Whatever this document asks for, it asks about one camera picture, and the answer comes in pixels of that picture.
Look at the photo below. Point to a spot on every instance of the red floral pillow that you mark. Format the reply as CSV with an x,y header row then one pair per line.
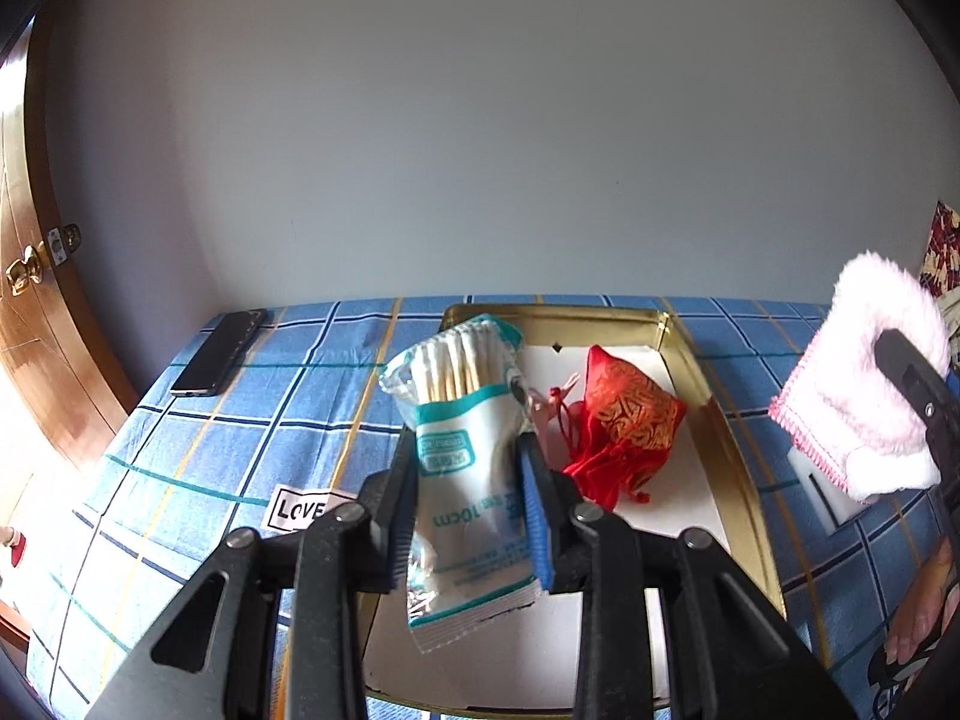
x,y
946,247

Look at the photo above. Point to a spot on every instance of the blue plaid bed sheet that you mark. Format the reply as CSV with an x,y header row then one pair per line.
x,y
225,450

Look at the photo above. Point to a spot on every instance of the white sponge block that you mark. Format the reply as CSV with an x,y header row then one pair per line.
x,y
817,495

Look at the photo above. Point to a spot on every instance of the cotton swab packet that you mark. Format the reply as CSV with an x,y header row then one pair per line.
x,y
465,465

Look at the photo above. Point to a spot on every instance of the pink fluffy sock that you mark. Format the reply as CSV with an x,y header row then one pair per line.
x,y
847,405

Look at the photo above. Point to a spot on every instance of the door latch plate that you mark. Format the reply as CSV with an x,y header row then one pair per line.
x,y
63,244

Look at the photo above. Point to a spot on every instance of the person's right hand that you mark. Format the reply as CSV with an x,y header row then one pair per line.
x,y
934,600

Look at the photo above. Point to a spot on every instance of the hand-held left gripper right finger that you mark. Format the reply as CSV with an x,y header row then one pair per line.
x,y
534,510

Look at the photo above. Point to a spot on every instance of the red embroidered pouch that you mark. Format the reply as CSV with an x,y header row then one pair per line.
x,y
630,420

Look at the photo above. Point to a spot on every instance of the gold metal tin box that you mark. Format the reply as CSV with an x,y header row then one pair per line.
x,y
697,480

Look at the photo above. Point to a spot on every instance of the brass door knob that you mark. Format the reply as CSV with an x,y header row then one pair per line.
x,y
24,270

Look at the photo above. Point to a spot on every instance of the wooden door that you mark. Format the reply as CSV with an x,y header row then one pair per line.
x,y
52,390

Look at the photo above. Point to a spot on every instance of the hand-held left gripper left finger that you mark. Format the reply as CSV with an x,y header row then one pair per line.
x,y
391,525

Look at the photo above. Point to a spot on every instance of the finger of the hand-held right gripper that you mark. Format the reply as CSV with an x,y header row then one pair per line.
x,y
922,390

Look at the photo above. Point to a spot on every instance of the black smartphone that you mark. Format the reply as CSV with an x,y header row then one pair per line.
x,y
217,356

